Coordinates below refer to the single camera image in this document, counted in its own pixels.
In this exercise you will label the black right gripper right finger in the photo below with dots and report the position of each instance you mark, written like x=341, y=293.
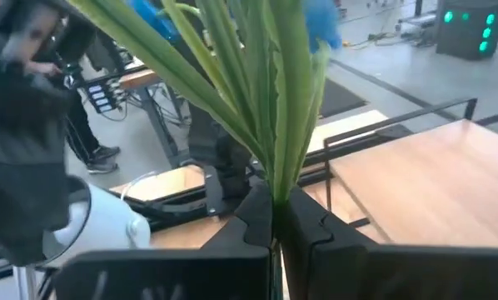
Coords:
x=303, y=225

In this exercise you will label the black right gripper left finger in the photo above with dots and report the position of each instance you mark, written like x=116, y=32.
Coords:
x=253, y=221

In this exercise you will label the blue and white flower bunch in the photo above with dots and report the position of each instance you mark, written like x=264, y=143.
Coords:
x=282, y=125

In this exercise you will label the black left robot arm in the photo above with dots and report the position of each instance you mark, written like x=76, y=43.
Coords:
x=20, y=166

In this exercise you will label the wooden shelf with black legs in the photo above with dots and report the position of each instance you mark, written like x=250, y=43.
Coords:
x=432, y=187

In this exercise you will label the green artificial plant leaves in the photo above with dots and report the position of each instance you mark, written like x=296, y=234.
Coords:
x=220, y=141

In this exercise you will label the black floor mat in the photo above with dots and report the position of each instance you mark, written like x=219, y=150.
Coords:
x=340, y=98

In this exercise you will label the wooden desk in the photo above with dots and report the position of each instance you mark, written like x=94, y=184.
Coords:
x=138, y=78

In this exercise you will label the person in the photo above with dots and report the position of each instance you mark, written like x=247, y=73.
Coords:
x=80, y=125

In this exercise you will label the black box with green lights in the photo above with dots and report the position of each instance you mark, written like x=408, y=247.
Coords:
x=465, y=29

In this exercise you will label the black switch box with lights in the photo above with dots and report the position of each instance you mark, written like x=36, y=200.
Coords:
x=101, y=98

